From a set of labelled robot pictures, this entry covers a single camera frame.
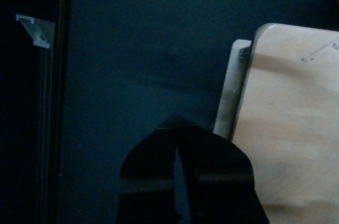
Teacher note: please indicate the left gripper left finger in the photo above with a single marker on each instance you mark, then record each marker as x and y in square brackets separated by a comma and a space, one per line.
[146, 181]

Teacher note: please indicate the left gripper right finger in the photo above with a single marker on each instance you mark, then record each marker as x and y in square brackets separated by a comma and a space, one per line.
[220, 181]

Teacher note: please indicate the silver frame corner bracket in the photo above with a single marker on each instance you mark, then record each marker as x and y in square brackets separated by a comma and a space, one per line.
[37, 31]

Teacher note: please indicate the black aluminium frame rail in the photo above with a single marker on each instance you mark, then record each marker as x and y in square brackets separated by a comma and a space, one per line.
[54, 119]

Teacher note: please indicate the small wooden drawer cabinet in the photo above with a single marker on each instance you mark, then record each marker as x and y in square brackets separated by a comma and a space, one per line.
[290, 119]

